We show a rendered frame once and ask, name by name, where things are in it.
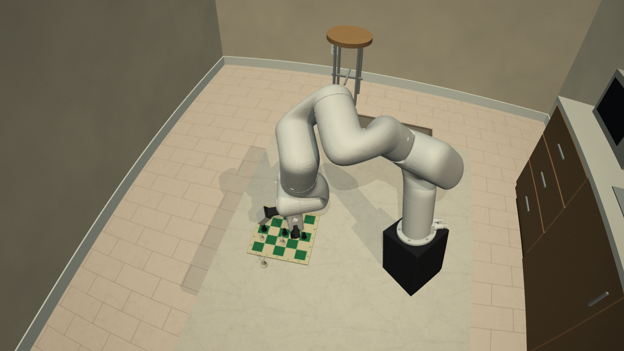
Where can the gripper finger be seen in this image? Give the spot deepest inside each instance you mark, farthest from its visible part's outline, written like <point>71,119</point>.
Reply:
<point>295,233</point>

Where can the green and white chessboard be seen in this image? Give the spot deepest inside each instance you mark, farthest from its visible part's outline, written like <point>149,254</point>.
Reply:
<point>295,250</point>

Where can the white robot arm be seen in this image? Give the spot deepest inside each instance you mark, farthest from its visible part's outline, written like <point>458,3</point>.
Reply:
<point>425,161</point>

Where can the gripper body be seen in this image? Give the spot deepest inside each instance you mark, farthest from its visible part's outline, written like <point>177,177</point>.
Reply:
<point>295,220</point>

